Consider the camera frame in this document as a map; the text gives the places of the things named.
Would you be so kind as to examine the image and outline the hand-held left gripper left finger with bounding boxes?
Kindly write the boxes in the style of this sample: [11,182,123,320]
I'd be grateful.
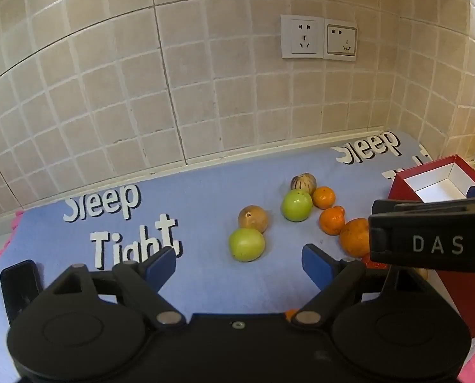
[42,246,186,331]

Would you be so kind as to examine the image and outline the blue printed mat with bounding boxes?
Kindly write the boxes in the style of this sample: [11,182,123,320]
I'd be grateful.
[0,130,441,368]

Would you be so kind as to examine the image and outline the knobbed mandarin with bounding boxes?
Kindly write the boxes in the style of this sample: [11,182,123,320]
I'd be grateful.
[319,206,347,236]

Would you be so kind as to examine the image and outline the large orange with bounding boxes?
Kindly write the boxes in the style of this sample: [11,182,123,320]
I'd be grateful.
[339,218,371,258]

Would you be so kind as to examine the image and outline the green apple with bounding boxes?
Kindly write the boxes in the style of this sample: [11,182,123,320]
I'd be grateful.
[281,189,314,222]
[228,227,266,262]

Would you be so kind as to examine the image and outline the brown round fruit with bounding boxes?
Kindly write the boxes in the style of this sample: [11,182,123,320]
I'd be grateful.
[238,205,269,234]

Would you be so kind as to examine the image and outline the black phone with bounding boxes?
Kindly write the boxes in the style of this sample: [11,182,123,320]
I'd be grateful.
[0,260,43,324]

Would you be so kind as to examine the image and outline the white wall socket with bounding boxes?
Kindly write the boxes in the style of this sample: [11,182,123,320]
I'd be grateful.
[280,14,326,60]

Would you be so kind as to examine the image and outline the small round mandarin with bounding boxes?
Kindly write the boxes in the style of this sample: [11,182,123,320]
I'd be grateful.
[312,186,336,210]

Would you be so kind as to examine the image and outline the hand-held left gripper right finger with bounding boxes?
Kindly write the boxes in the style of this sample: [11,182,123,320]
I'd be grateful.
[291,243,434,331]

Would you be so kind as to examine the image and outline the gold-framed wall socket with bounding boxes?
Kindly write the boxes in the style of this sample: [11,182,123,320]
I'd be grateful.
[324,18,358,62]

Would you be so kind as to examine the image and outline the red cardboard box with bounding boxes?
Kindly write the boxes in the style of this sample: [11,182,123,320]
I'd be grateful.
[387,155,475,338]

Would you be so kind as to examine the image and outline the striped pepino melon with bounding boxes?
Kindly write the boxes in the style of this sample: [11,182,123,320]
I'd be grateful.
[291,173,317,199]

